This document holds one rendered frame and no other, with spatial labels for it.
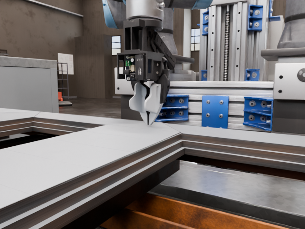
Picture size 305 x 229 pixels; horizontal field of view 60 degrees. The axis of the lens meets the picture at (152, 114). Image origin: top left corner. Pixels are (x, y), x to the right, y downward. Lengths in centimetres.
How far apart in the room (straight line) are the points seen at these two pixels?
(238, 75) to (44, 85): 90
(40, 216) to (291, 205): 54
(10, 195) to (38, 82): 113
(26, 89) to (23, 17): 1210
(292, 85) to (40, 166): 60
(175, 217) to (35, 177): 31
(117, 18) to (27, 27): 1245
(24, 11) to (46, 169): 1322
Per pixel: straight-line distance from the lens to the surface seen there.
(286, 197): 72
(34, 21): 1373
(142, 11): 54
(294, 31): 89
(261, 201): 67
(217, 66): 103
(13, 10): 1317
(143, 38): 52
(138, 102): 57
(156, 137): 47
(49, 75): 141
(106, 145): 42
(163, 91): 55
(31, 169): 34
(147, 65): 50
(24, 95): 133
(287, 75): 74
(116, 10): 100
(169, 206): 54
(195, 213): 52
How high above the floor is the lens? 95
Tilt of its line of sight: 7 degrees down
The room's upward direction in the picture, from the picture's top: straight up
